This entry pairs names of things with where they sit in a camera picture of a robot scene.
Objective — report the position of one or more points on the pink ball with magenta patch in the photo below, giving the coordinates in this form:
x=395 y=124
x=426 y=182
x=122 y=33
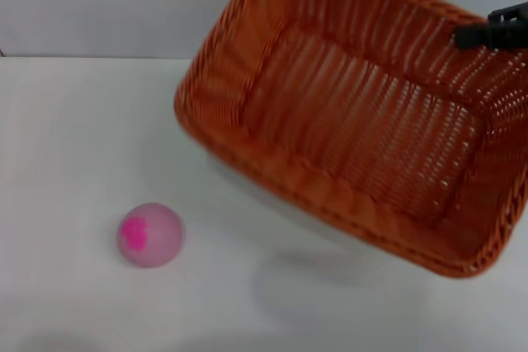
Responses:
x=158 y=236

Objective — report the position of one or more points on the orange woven wicker basket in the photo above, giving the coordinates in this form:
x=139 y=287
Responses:
x=346 y=121

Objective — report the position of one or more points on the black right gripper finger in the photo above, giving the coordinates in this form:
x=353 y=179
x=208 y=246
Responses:
x=491 y=36
x=511 y=13

